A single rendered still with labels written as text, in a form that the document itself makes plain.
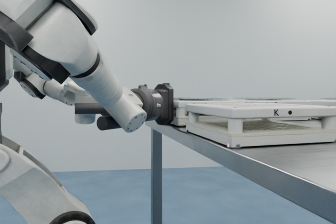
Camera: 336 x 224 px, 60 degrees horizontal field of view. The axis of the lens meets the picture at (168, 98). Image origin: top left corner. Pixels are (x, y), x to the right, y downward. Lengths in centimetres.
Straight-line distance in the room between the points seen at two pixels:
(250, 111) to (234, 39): 351
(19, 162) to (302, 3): 421
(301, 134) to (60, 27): 47
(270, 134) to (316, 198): 23
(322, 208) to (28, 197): 69
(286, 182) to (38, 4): 43
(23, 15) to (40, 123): 344
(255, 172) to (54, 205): 58
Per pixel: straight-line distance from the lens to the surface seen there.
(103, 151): 382
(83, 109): 91
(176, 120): 85
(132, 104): 68
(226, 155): 54
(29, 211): 88
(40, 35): 50
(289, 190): 40
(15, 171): 82
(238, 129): 54
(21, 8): 50
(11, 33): 49
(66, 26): 50
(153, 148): 120
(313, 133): 64
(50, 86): 109
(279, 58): 427
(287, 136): 60
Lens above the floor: 96
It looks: 1 degrees down
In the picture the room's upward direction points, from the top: straight up
